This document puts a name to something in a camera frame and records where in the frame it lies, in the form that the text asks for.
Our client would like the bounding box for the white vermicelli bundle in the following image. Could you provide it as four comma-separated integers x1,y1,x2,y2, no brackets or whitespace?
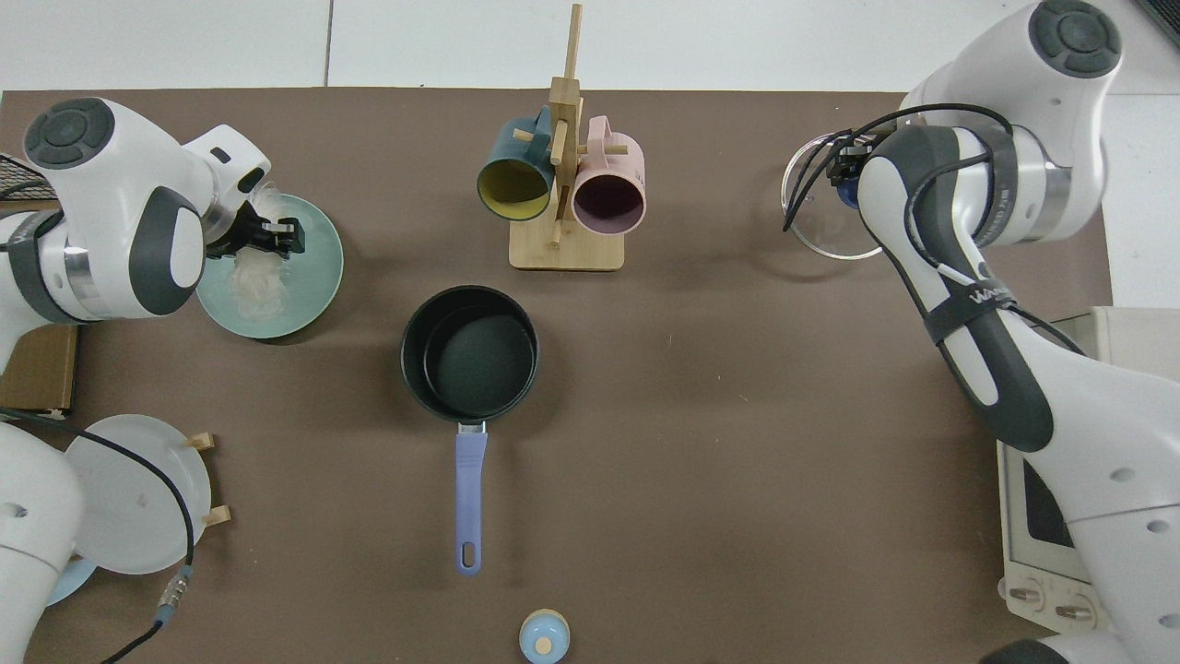
221,180,291,319

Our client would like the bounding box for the pale toaster oven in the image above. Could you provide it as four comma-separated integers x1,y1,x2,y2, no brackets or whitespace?
997,306,1180,637

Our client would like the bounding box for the pink mug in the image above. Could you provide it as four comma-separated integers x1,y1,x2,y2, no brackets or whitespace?
571,115,647,236

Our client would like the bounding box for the dark grey device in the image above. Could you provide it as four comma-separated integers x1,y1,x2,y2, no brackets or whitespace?
1132,0,1180,49

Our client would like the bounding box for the dark teal mug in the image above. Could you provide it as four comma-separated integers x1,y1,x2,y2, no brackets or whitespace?
476,105,557,222

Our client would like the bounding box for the wooden plate rack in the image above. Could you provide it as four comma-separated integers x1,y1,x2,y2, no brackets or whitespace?
187,432,232,528

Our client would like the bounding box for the grey plate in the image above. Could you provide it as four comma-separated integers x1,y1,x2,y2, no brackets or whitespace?
65,414,213,576

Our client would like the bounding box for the black pot with blue handle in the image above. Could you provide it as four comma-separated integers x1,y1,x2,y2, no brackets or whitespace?
399,285,541,577

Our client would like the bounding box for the glass lid with blue knob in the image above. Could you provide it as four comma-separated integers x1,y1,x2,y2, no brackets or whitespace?
781,129,891,261

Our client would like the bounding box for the brown table cloth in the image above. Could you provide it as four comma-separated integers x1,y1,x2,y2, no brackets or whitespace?
0,88,1116,664

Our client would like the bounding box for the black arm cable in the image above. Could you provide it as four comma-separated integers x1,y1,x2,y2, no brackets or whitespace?
782,102,1089,356
0,406,196,664

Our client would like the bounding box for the small blue round thing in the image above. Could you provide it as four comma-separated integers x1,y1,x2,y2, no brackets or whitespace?
519,610,572,664

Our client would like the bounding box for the wooden cup stand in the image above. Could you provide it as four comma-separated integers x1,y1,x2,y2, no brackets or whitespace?
509,3,630,272

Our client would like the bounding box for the wire basket with wooden floor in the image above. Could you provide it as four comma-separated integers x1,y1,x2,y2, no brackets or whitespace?
0,152,80,421

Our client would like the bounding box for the green plate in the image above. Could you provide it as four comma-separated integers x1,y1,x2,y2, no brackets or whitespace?
196,192,345,340

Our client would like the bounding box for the light blue plate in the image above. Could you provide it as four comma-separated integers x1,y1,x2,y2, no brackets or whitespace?
41,553,99,608

